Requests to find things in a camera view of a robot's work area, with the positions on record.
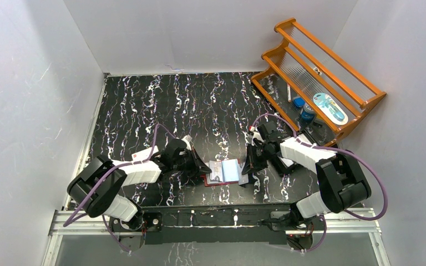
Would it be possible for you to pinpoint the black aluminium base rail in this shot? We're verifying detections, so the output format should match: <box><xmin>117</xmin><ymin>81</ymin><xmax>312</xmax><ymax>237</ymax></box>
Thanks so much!
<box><xmin>49</xmin><ymin>199</ymin><xmax>383</xmax><ymax>254</ymax></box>

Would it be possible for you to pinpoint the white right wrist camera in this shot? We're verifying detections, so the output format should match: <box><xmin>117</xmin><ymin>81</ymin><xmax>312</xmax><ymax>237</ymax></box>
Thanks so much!
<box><xmin>248</xmin><ymin>126</ymin><xmax>263</xmax><ymax>146</ymax></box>

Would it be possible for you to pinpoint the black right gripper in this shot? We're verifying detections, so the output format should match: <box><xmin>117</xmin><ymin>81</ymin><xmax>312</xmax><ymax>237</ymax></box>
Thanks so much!
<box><xmin>242</xmin><ymin>142</ymin><xmax>276</xmax><ymax>175</ymax></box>

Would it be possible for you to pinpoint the white magnetic stripe card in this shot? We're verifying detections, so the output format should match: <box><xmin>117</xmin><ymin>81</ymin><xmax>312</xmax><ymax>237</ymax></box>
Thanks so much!
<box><xmin>207</xmin><ymin>161</ymin><xmax>224</xmax><ymax>184</ymax></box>

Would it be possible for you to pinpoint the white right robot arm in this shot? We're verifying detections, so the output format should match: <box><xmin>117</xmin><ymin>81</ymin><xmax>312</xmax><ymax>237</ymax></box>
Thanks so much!
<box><xmin>241</xmin><ymin>121</ymin><xmax>372</xmax><ymax>229</ymax></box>

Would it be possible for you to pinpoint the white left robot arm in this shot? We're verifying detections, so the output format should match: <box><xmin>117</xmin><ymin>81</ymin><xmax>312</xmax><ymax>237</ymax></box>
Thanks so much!
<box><xmin>67</xmin><ymin>136</ymin><xmax>212</xmax><ymax>231</ymax></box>

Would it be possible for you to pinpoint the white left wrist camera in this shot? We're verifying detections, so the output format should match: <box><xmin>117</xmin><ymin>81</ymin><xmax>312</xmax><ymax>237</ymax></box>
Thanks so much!
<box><xmin>182</xmin><ymin>135</ymin><xmax>192</xmax><ymax>150</ymax></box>

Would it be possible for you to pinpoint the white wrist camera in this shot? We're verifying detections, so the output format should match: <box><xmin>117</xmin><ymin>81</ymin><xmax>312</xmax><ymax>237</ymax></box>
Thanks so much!
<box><xmin>182</xmin><ymin>135</ymin><xmax>192</xmax><ymax>150</ymax></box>
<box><xmin>248</xmin><ymin>126</ymin><xmax>263</xmax><ymax>146</ymax></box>

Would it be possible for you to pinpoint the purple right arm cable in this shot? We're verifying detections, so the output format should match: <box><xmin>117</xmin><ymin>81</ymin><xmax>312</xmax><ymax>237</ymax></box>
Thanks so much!
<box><xmin>251</xmin><ymin>112</ymin><xmax>389</xmax><ymax>253</ymax></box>

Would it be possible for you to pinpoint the black plastic card box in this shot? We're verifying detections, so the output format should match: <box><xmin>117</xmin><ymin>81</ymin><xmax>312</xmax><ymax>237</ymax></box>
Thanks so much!
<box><xmin>271</xmin><ymin>130</ymin><xmax>317</xmax><ymax>176</ymax></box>

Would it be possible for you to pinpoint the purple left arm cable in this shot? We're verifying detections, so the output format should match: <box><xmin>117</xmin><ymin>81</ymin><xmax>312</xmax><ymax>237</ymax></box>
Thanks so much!
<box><xmin>63</xmin><ymin>124</ymin><xmax>177</xmax><ymax>254</ymax></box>

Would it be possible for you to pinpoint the red card holder wallet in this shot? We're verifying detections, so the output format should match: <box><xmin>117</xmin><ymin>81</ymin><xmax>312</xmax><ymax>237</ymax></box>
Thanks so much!
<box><xmin>204</xmin><ymin>159</ymin><xmax>242</xmax><ymax>187</ymax></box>

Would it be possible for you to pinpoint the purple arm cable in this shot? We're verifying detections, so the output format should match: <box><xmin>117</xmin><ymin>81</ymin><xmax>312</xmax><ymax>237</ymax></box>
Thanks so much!
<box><xmin>63</xmin><ymin>124</ymin><xmax>177</xmax><ymax>254</ymax></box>
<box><xmin>251</xmin><ymin>112</ymin><xmax>389</xmax><ymax>253</ymax></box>

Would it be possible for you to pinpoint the white pen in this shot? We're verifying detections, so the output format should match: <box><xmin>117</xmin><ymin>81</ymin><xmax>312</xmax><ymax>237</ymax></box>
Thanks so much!
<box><xmin>287</xmin><ymin>84</ymin><xmax>292</xmax><ymax>103</ymax></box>

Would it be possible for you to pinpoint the small blue block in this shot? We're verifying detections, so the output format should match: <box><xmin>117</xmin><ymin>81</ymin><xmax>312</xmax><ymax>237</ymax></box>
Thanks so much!
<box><xmin>292</xmin><ymin>96</ymin><xmax>306</xmax><ymax>109</ymax></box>

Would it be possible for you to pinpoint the orange wooden shelf rack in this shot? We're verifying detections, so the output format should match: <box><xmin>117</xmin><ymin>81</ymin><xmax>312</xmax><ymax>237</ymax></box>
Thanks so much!
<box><xmin>251</xmin><ymin>18</ymin><xmax>386</xmax><ymax>146</ymax></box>

